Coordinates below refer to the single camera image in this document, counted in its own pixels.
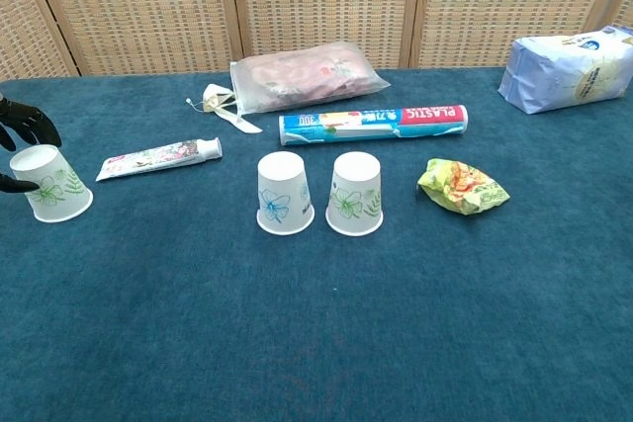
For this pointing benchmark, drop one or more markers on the white blue tissue pack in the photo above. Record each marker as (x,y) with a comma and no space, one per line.
(564,73)

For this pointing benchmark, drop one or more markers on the woven bamboo folding screen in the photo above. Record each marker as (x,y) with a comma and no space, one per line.
(148,7)

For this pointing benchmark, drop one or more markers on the pink pouch in clear bag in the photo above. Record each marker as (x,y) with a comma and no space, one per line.
(306,78)

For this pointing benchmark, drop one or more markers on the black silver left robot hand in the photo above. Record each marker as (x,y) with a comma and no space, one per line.
(29,120)

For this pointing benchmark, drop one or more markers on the blue red plastic wrap box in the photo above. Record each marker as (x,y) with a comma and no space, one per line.
(371,124)

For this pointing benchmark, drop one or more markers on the cream ribbon tag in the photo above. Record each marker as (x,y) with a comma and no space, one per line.
(220,103)

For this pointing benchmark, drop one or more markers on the white paper cup green flower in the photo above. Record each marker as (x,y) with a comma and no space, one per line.
(355,194)
(52,185)

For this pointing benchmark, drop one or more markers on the yellow snack packet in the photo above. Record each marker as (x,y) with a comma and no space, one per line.
(462,187)

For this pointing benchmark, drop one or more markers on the white paper cup blue flower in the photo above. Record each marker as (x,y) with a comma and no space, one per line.
(284,194)

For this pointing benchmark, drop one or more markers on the blue felt table mat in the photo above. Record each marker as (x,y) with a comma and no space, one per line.
(316,318)

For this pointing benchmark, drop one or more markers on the floral toothpaste tube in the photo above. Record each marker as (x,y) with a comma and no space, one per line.
(153,157)

